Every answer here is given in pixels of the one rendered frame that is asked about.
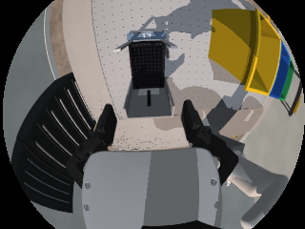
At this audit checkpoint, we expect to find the yellow bin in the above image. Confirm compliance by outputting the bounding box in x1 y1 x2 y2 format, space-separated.
208 9 281 95

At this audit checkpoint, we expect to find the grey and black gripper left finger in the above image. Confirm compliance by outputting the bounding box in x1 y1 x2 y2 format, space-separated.
66 104 117 189

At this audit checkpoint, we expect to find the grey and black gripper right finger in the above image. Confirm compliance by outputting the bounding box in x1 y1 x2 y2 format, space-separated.
181 99 238 186

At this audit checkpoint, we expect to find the blue bin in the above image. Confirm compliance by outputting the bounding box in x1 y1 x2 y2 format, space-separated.
269 40 290 99

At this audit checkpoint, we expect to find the green bin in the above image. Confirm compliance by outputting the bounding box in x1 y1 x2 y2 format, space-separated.
279 57 295 101

